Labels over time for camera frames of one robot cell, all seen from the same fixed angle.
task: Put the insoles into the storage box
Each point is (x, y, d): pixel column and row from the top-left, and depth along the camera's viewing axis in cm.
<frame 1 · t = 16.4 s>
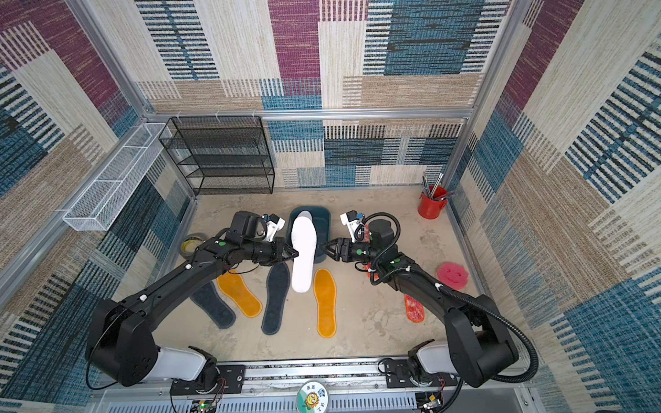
left hand: (299, 254, 79), fingers closed
right hand: (325, 250, 79), fingers open
teal plastic storage box: (322, 219, 112), on the table
orange fleece insole: (325, 290, 92), on the table
dark grey felt insole: (278, 278, 96), on the table
dark grey insole: (214, 299, 89), point 2 cm above the table
red pen cup: (430, 204, 107), point 9 cm above the table
roll of tape: (190, 244, 104), on the table

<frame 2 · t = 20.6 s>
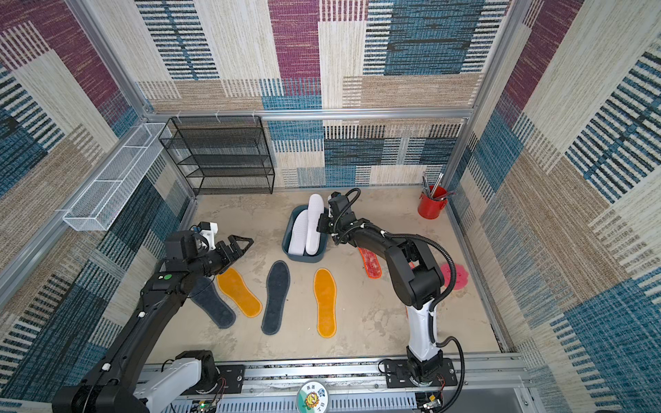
left hand: (245, 246, 79), fingers open
right hand: (323, 224, 98), fingers closed
large white mesh insole: (297, 245, 103), point 2 cm above the table
white mesh insole: (315, 210, 102), point 11 cm above the table
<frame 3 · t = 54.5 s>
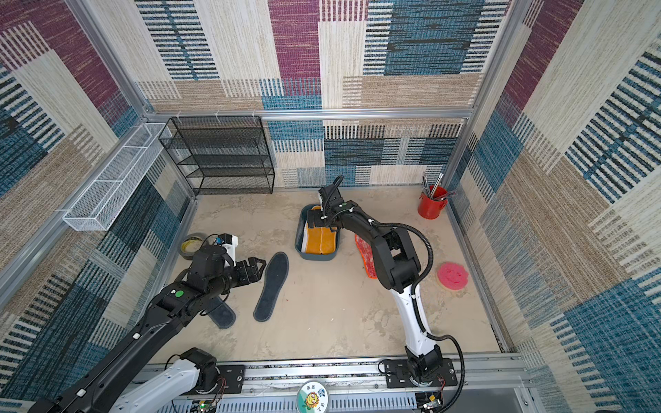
left hand: (256, 264, 78), fingers open
right hand: (323, 220, 102), fingers open
orange fleece insole: (320, 240, 102), point 3 cm above the table
dark grey felt insole: (275, 272, 96), on the table
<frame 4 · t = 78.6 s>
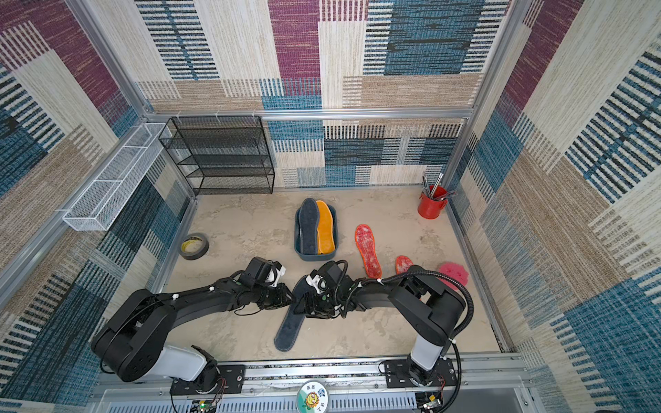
left hand: (295, 302, 87), fingers open
right hand: (304, 316, 83), fingers open
dark grey felt insole: (293, 322, 85), on the table
dark grey insole: (308, 226, 104), point 5 cm above the table
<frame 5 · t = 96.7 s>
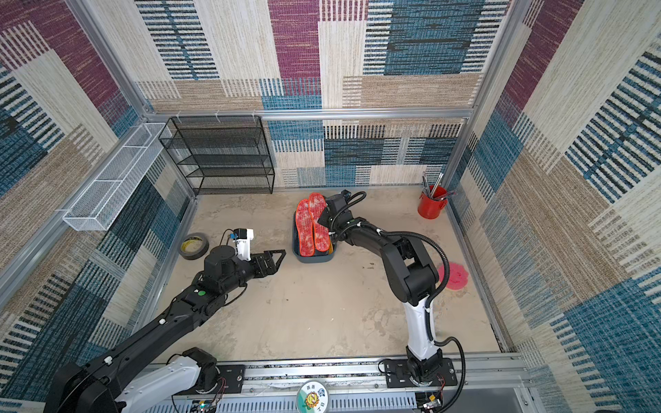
left hand: (276, 253, 79), fingers open
right hand: (327, 217, 100), fingers closed
red patterned insole: (305, 228, 102), point 6 cm above the table
red patterned insole 2: (322, 237, 98), point 7 cm above the table
